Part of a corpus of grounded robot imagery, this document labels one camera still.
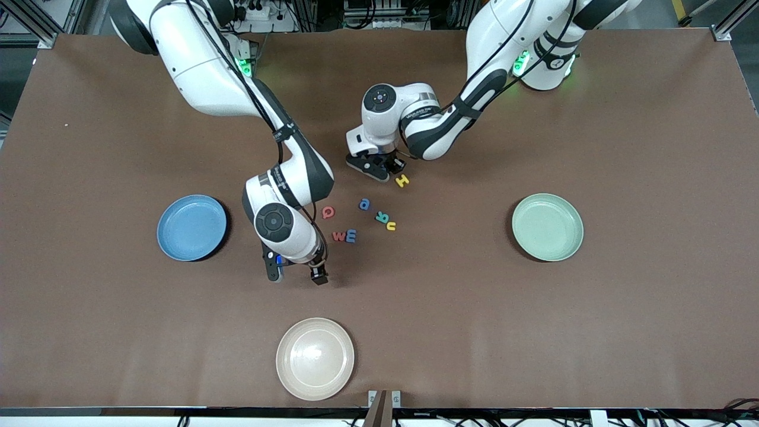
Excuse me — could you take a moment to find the blue plate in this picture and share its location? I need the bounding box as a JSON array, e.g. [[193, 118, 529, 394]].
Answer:
[[157, 195, 228, 262]]

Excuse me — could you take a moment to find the aluminium frame profile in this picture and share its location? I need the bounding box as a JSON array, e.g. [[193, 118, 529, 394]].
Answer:
[[0, 0, 90, 49], [712, 0, 759, 42]]

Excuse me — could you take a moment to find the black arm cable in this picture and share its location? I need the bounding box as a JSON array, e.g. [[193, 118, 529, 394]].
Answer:
[[185, 0, 328, 265], [396, 0, 579, 160]]

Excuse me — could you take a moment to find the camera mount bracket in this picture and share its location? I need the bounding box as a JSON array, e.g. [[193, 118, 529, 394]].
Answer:
[[368, 390, 402, 427]]

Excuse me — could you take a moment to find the background electronics rack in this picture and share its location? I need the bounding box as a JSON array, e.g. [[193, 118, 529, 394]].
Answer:
[[343, 0, 436, 30]]

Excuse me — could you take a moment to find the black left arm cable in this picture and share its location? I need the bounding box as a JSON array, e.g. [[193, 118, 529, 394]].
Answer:
[[396, 0, 579, 160]]

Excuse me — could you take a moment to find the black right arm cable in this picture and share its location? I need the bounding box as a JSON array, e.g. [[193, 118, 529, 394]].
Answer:
[[185, 0, 328, 265]]

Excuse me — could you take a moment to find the beige plate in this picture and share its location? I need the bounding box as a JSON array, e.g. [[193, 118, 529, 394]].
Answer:
[[276, 317, 355, 401]]

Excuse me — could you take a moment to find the green plate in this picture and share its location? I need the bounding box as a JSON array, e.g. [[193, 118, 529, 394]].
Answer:
[[512, 193, 585, 262]]

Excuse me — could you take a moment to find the brown table mat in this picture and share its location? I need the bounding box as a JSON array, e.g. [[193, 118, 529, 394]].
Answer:
[[0, 27, 759, 410]]

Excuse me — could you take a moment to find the white power strip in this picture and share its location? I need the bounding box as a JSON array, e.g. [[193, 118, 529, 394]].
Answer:
[[234, 0, 275, 22]]

